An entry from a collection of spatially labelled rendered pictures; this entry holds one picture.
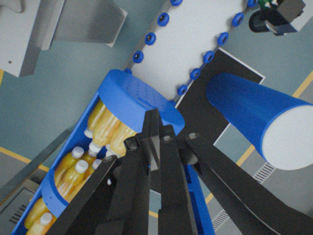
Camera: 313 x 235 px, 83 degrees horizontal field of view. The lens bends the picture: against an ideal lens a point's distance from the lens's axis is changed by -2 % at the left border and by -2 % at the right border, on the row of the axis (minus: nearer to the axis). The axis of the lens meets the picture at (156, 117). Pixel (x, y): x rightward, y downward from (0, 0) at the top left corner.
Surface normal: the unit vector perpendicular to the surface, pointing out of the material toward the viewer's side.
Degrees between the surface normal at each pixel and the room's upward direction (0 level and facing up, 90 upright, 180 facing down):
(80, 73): 0
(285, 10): 0
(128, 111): 14
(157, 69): 0
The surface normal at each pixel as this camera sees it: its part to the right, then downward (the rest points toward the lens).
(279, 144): 0.00, 0.36
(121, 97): -0.40, 0.04
